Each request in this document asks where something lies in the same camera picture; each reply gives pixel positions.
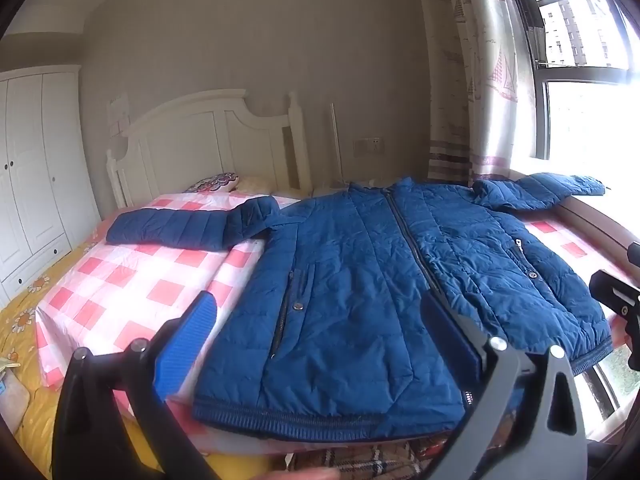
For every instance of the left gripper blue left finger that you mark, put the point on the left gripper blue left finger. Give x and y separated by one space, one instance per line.
181 344

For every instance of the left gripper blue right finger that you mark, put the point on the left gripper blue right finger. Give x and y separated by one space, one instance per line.
455 338

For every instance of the blue quilted puffer jacket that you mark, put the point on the blue quilted puffer jacket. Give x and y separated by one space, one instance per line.
327 341

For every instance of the bare thumb at bottom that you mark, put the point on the bare thumb at bottom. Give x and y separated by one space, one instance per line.
305 474

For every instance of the brown plaid blanket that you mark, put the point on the brown plaid blanket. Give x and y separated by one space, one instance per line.
389 460

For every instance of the colourful patterned pillow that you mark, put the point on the colourful patterned pillow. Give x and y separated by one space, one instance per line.
225 182

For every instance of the cream yellow pillow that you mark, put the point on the cream yellow pillow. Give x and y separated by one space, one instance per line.
254 186

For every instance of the white wardrobe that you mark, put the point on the white wardrobe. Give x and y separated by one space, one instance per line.
47 202

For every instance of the patterned window curtain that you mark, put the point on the patterned window curtain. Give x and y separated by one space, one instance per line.
483 105

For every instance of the white wooden headboard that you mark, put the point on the white wooden headboard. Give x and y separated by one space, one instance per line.
205 133

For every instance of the dark framed window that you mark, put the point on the dark framed window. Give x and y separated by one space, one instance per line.
585 56

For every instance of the wall power socket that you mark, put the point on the wall power socket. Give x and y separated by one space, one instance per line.
374 145

